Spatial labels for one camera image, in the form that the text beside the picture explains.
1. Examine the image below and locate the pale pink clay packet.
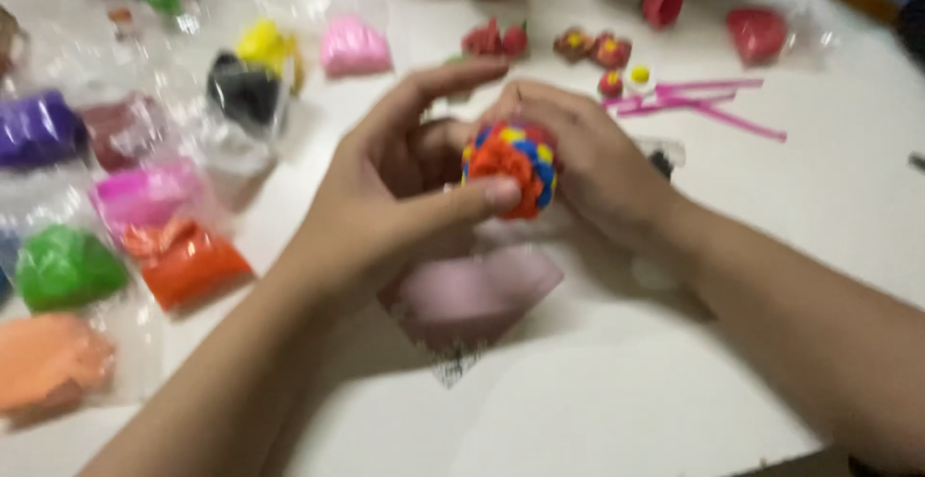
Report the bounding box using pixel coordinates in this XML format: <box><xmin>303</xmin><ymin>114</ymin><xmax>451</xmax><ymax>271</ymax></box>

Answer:
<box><xmin>376</xmin><ymin>220</ymin><xmax>566</xmax><ymax>391</ymax></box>

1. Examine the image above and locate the red clay packet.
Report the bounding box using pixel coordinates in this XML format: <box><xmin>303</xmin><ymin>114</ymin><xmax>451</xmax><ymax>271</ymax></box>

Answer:
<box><xmin>725</xmin><ymin>6</ymin><xmax>839</xmax><ymax>69</ymax></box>

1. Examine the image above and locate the red clay flower with leaf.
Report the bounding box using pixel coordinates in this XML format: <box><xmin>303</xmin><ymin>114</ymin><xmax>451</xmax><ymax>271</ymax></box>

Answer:
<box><xmin>461</xmin><ymin>18</ymin><xmax>530</xmax><ymax>60</ymax></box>

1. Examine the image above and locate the multicolour clay flower ball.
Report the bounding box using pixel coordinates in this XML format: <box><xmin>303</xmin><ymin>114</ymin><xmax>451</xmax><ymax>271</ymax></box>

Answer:
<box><xmin>461</xmin><ymin>120</ymin><xmax>559</xmax><ymax>221</ymax></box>

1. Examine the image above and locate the blue clay packet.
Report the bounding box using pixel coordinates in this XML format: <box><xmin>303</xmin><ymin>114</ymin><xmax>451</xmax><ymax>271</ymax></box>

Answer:
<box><xmin>0</xmin><ymin>231</ymin><xmax>19</xmax><ymax>308</ymax></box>

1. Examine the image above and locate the red clay cup piece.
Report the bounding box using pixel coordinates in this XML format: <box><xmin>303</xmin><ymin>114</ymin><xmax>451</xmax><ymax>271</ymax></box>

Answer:
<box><xmin>640</xmin><ymin>0</ymin><xmax>686</xmax><ymax>31</ymax></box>

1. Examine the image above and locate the peach clay packet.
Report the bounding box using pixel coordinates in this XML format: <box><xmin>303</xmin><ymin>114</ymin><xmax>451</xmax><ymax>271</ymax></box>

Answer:
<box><xmin>0</xmin><ymin>312</ymin><xmax>163</xmax><ymax>420</ymax></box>

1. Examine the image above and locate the purple clay packet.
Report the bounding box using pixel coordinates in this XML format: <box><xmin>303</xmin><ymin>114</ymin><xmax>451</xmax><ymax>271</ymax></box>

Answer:
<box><xmin>0</xmin><ymin>89</ymin><xmax>89</xmax><ymax>171</ymax></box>

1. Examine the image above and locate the person's right hand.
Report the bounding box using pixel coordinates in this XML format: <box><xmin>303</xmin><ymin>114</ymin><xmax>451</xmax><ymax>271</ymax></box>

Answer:
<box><xmin>486</xmin><ymin>78</ymin><xmax>684</xmax><ymax>250</ymax></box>

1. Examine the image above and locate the brown clay flower yellow centre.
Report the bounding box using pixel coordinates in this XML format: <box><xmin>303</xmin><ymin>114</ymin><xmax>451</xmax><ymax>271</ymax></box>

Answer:
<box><xmin>553</xmin><ymin>26</ymin><xmax>595</xmax><ymax>64</ymax></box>

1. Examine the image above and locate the black clay packet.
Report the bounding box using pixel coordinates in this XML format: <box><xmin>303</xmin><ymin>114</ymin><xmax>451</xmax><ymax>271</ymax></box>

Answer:
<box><xmin>206</xmin><ymin>51</ymin><xmax>290</xmax><ymax>130</ymax></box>

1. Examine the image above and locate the orange clay packet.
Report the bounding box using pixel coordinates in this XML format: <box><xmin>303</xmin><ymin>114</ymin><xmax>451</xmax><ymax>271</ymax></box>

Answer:
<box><xmin>121</xmin><ymin>218</ymin><xmax>255</xmax><ymax>313</ymax></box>

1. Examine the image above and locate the small clear packet black bit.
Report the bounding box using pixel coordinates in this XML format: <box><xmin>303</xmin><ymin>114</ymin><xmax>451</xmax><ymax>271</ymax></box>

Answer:
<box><xmin>636</xmin><ymin>136</ymin><xmax>687</xmax><ymax>182</ymax></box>

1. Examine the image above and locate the light pink clay packet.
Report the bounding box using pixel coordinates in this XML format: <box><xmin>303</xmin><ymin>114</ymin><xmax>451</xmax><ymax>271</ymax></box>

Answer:
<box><xmin>318</xmin><ymin>14</ymin><xmax>395</xmax><ymax>79</ymax></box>

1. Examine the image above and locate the magenta clay packet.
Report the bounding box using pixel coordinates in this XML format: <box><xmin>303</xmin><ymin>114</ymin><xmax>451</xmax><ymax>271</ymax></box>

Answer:
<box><xmin>88</xmin><ymin>161</ymin><xmax>211</xmax><ymax>236</ymax></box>

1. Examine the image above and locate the bundle of pink clay strips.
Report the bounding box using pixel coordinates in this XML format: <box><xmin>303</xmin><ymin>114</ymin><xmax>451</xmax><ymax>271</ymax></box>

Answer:
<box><xmin>601</xmin><ymin>77</ymin><xmax>789</xmax><ymax>144</ymax></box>

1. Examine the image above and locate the white clay packet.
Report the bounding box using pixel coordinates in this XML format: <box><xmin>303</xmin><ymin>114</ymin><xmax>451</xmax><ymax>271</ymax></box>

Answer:
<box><xmin>177</xmin><ymin>116</ymin><xmax>281</xmax><ymax>211</ymax></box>

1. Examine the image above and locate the small orange clay bit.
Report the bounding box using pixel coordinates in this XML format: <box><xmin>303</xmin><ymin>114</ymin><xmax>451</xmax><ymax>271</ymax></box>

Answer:
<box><xmin>107</xmin><ymin>6</ymin><xmax>135</xmax><ymax>40</ymax></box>

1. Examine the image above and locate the yellow clay packet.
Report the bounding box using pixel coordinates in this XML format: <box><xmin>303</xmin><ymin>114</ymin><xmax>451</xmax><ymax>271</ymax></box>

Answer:
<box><xmin>235</xmin><ymin>18</ymin><xmax>306</xmax><ymax>95</ymax></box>

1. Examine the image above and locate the person's left hand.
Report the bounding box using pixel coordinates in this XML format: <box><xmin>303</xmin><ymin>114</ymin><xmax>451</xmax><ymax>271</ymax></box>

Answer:
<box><xmin>292</xmin><ymin>56</ymin><xmax>523</xmax><ymax>308</ymax></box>

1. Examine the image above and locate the red clay flower yellow centre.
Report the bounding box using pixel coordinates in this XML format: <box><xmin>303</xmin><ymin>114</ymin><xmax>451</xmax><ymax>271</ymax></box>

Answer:
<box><xmin>591</xmin><ymin>32</ymin><xmax>634</xmax><ymax>71</ymax></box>

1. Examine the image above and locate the maroon clay packet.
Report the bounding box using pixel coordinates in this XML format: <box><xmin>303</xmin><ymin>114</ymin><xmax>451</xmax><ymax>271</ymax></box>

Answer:
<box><xmin>78</xmin><ymin>94</ymin><xmax>171</xmax><ymax>174</ymax></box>

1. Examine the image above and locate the green clay packet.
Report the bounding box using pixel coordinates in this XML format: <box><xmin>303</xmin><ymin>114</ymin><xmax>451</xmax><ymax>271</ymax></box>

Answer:
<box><xmin>13</xmin><ymin>224</ymin><xmax>131</xmax><ymax>315</ymax></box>

